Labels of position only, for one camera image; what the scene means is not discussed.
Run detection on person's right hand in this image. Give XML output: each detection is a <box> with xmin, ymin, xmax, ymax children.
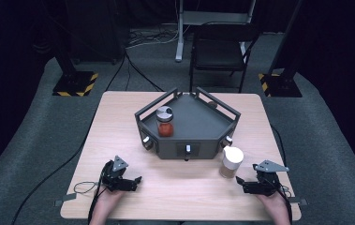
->
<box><xmin>256</xmin><ymin>189</ymin><xmax>288</xmax><ymax>214</ymax></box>

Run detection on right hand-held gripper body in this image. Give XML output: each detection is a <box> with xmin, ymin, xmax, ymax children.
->
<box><xmin>252</xmin><ymin>159</ymin><xmax>290</xmax><ymax>198</ymax></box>

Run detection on grey table bracket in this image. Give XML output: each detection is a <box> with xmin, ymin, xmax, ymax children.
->
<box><xmin>288</xmin><ymin>197</ymin><xmax>309</xmax><ymax>207</ymax></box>
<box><xmin>53</xmin><ymin>192</ymin><xmax>78</xmax><ymax>207</ymax></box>

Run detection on white metal stand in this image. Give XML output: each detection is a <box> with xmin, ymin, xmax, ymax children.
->
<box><xmin>174</xmin><ymin>0</ymin><xmax>258</xmax><ymax>63</ymax></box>

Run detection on black folding chair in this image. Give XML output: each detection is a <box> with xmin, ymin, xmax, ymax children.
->
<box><xmin>189</xmin><ymin>21</ymin><xmax>260</xmax><ymax>94</ymax></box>

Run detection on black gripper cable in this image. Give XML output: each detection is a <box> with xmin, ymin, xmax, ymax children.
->
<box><xmin>87</xmin><ymin>160</ymin><xmax>113</xmax><ymax>225</ymax></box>
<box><xmin>277</xmin><ymin>182</ymin><xmax>293</xmax><ymax>225</ymax></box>

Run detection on thin looped cable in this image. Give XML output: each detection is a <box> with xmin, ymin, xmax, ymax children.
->
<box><xmin>73</xmin><ymin>181</ymin><xmax>100</xmax><ymax>195</ymax></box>

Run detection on long black floor cable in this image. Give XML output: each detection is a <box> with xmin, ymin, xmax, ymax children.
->
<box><xmin>10</xmin><ymin>51</ymin><xmax>127</xmax><ymax>225</ymax></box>

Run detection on red spice jar silver lid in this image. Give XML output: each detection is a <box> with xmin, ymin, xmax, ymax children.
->
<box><xmin>155</xmin><ymin>105</ymin><xmax>175</xmax><ymax>138</ymax></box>

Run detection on person's left hand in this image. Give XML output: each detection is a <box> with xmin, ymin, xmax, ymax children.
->
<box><xmin>96</xmin><ymin>187</ymin><xmax>128</xmax><ymax>209</ymax></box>

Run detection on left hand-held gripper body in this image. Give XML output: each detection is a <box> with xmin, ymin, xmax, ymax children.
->
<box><xmin>100</xmin><ymin>155</ymin><xmax>136</xmax><ymax>192</ymax></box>

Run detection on black stand with striped base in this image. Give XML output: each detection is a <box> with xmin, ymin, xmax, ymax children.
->
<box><xmin>258</xmin><ymin>0</ymin><xmax>304</xmax><ymax>98</ymax></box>
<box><xmin>42</xmin><ymin>0</ymin><xmax>99</xmax><ymax>98</ymax></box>

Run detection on white floor cables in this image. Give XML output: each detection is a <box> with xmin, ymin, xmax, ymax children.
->
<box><xmin>126</xmin><ymin>27</ymin><xmax>180</xmax><ymax>51</ymax></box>

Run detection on white paper cup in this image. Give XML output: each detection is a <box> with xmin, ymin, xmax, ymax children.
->
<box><xmin>218</xmin><ymin>145</ymin><xmax>245</xmax><ymax>179</ymax></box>

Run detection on dark grey spice rack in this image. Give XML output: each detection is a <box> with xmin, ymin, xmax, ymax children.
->
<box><xmin>134</xmin><ymin>86</ymin><xmax>242</xmax><ymax>162</ymax></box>

